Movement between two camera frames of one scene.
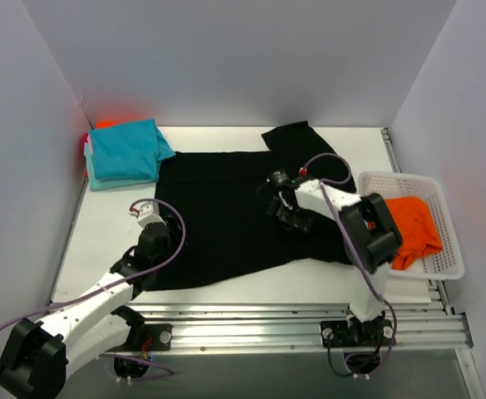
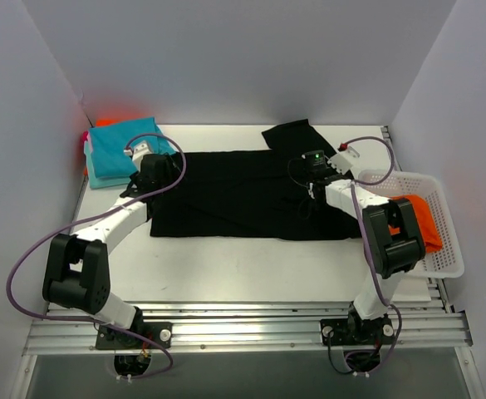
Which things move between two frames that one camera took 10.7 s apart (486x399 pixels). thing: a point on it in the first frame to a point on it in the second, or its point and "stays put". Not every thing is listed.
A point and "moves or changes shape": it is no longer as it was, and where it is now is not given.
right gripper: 287,210 to 310,169
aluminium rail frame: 287,328 stays put
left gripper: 172,224 to 164,167
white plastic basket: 446,263 stays put
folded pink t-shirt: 86,139 stays put
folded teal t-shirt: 130,151 stays put
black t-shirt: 217,196 moves or changes shape
